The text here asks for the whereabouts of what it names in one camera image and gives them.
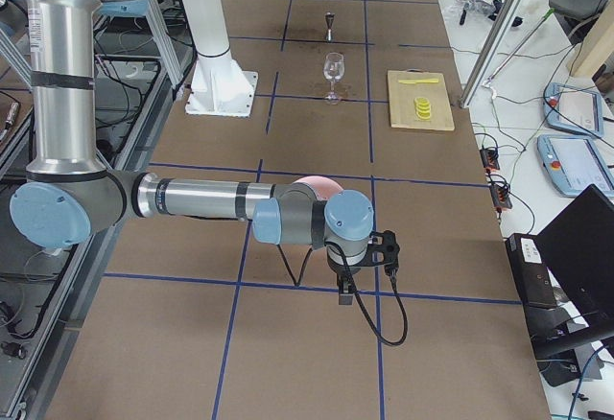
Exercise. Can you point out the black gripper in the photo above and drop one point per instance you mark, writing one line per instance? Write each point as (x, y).
(342, 273)

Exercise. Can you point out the clear wine glass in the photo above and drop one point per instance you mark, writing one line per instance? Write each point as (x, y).
(333, 71)

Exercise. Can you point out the steel double jigger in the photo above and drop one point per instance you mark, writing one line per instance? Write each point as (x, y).
(329, 20)

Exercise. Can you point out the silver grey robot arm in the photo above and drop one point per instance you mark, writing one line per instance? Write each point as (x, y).
(70, 194)

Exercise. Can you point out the pink plastic bowl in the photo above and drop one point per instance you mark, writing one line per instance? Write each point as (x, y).
(316, 187)

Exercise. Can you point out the orange terminal block lower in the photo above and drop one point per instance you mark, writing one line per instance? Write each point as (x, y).
(499, 190)

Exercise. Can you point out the orange terminal block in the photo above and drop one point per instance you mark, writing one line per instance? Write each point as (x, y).
(499, 190)
(489, 157)

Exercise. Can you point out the black box with label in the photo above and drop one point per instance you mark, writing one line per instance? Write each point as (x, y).
(533, 281)

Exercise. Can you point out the front lemon slice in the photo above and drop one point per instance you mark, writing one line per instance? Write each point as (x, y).
(424, 116)

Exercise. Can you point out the orange terminal block upper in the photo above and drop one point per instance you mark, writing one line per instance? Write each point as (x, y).
(489, 157)

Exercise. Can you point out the back lemon slice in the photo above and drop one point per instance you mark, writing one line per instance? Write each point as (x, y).
(422, 100)

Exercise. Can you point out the bamboo cutting board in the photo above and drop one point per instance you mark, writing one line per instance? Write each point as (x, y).
(401, 102)

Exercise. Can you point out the yellow plastic knife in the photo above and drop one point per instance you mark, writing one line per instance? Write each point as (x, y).
(419, 81)

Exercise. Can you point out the black laptop computer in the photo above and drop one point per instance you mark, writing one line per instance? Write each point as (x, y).
(576, 247)

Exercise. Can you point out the lower teach pendant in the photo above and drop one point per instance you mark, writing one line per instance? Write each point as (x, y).
(573, 163)

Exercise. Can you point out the teach pendant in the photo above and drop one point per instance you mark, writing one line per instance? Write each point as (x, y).
(573, 163)
(573, 109)

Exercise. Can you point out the upper teach pendant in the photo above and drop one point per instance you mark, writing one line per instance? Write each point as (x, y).
(573, 109)

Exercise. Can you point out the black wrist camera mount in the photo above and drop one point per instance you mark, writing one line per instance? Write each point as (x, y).
(382, 250)

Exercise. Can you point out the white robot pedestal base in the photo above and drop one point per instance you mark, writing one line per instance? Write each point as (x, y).
(219, 86)

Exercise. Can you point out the aluminium frame post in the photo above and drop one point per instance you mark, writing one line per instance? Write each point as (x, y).
(495, 37)

